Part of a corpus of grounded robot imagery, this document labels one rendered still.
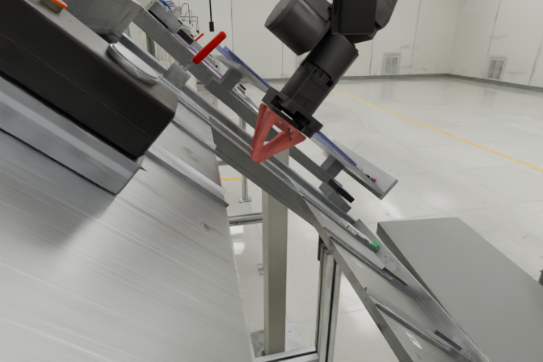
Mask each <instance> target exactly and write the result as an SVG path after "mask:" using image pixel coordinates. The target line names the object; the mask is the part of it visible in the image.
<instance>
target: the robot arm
mask: <svg viewBox="0 0 543 362"><path fill-rule="evenodd" d="M397 2H398V0H377V10H376V18H375V26H374V32H373V34H371V35H333V34H331V31H330V29H331V15H332V3H329V2H328V1H327V0H280V1H279V2H278V3H277V4H276V6H275V7H274V9H273V10H272V12H271V14H270V15H269V16H268V18H267V20H266V22H265V25H264V27H265V28H267V29H268V30H269V31H270V32H271V33H272V34H273V35H275V36H276V37H277V38H278V39H279V40H280V41H282V42H283V43H284V44H285V45H286V46H287V47H288V48H290V49H291V50H292V51H293V52H294V53H295V54H296V55H298V56H300V55H302V54H304V53H307V52H309V51H310V52H309V54H308V55H307V56H306V58H305V60H304V61H303V62H302V63H301V64H300V65H299V67H298V68H297V70H296V71H295V72H294V74H293V75H292V77H291V78H290V79H289V80H288V81H287V83H286V84H285V85H284V87H283V88H282V90H281V91H278V90H277V89H275V88H273V87H272V86H270V87H269V89H268V90H267V92H266V94H265V95H264V97H263V98H262V101H263V103H261V104H260V106H259V113H258V117H257V121H256V126H255V132H254V136H253V140H252V143H251V146H252V147H253V148H254V149H253V152H252V155H251V159H252V160H253V161H255V162H257V163H261V162H263V161H265V160H266V159H268V158H270V157H272V156H273V155H275V154H278V153H279V152H281V151H283V150H285V149H288V148H290V147H292V146H295V145H297V144H299V143H301V142H303V141H304V140H305V139H306V138H307V137H308V138H309V139H310V138H311V137H312V136H313V135H314V134H315V133H318V132H319V131H320V130H321V128H322V127H323V124H321V123H320V122H319V121H318V120H316V119H315V118H314V117H312V115H313V114H314V113H315V112H316V110H317V109H318V108H319V106H320V105H321V104H322V102H323V101H324V100H325V98H326V97H327V96H328V94H329V93H330V92H331V91H332V90H333V89H334V87H335V85H336V84H337V83H338V82H339V80H340V79H341V78H342V76H343V75H344V74H345V73H346V72H347V70H348V69H349V68H350V67H351V65H352V64H353V63H354V61H355V60H356V58H357V57H358V56H359V53H358V52H359V50H358V49H357V48H356V46H355V45H354V44H358V43H361V42H365V41H369V40H372V39H373V38H374V36H375V35H376V34H377V32H378V31H380V30H381V29H383V28H384V27H385V26H386V25H387V24H388V22H389V21H390V18H391V16H392V14H393V12H394V8H395V7H396V4H397ZM264 103H265V104H266V105H265V104H264ZM282 111H283V112H284V113H285V114H287V115H288V116H290V117H291V118H292V119H291V118H289V117H288V116H286V115H285V114H284V113H283V112H282ZM272 125H275V126H276V127H277V128H279V129H280V130H281V132H280V133H279V134H278V135H276V136H275V137H274V138H273V139H272V140H270V141H269V142H268V143H267V144H266V145H263V143H264V142H265V139H266V137H267V135H268V132H269V130H270V128H271V126H272ZM299 131H300V132H299ZM302 133H303V134H302Z"/></svg>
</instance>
